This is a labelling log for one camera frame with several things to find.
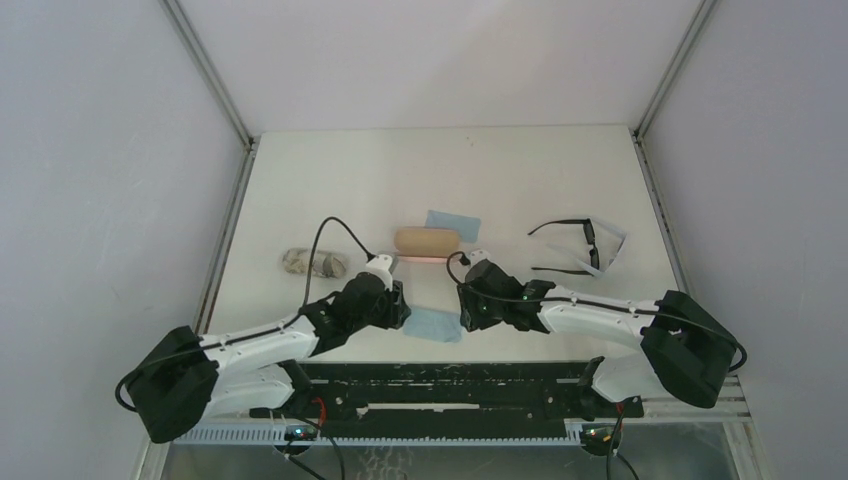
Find pink glasses case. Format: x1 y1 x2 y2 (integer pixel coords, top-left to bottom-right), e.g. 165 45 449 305
393 227 461 263

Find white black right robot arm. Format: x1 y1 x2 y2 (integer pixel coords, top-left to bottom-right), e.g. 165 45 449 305
446 251 748 409

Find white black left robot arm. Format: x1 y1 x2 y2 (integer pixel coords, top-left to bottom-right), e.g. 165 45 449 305
115 272 410 444

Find black sunglasses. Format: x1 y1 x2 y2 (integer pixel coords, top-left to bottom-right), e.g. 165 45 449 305
527 217 601 277

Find light blue cleaning cloth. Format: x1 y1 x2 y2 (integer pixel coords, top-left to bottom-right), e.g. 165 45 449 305
425 210 482 244

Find map print glasses case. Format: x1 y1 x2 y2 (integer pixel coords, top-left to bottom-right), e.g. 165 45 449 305
280 248 349 279

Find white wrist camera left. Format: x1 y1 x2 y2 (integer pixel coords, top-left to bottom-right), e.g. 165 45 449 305
365 254 396 291

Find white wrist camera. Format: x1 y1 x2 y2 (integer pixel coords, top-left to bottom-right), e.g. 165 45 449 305
365 254 396 291
460 249 490 267

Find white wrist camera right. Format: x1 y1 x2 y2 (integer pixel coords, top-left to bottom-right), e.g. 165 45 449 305
460 249 490 267

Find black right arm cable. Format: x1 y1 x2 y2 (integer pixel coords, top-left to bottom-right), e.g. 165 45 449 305
445 250 749 374

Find aluminium frame rail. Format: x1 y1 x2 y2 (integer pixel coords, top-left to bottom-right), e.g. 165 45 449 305
632 0 753 425
159 0 257 334

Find white slotted cable duct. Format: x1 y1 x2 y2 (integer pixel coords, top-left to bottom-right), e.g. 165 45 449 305
173 422 583 446

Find right aluminium frame rail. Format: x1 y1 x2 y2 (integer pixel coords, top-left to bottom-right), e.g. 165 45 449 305
632 0 753 425

